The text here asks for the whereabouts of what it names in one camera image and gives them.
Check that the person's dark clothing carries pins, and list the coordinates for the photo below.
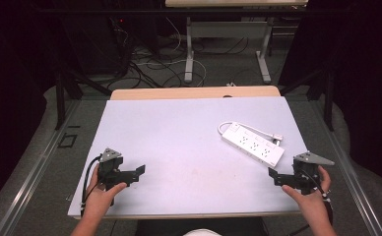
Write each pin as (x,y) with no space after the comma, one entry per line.
(205,226)

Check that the black floor socket frame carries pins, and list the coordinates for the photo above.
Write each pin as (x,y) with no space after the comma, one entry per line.
(67,141)

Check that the white metal desk frame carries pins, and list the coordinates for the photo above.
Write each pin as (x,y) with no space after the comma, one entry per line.
(226,29)

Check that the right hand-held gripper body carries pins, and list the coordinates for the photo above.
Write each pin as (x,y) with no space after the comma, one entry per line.
(307,170)

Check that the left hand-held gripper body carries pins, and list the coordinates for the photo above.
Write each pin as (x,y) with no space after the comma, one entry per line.
(109,165)

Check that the white power strip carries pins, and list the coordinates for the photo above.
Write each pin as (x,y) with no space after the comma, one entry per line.
(254,146)

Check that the wooden table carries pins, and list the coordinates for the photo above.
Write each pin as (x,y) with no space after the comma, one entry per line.
(192,92)

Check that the person's right hand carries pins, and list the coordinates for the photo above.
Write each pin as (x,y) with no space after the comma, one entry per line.
(312,203)

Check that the person's left hand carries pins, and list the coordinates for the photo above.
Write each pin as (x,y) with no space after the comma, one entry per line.
(100,198)

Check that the black metal stand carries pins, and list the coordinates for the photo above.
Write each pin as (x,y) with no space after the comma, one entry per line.
(327,95)
(61,98)

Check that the metal floor rail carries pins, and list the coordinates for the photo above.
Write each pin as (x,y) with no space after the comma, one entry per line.
(350,177)
(31,183)

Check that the white table mat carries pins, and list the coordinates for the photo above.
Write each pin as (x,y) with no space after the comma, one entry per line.
(185,154)

